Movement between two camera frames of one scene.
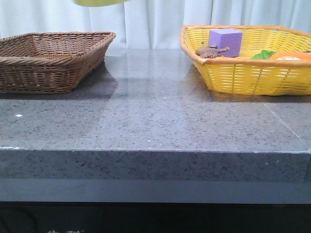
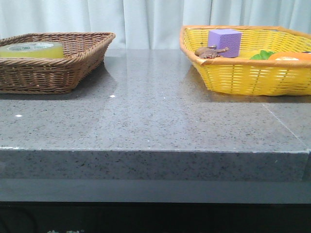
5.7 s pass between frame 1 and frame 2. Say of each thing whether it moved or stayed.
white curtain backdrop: stayed
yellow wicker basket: stayed
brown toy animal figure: stayed
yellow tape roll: moved
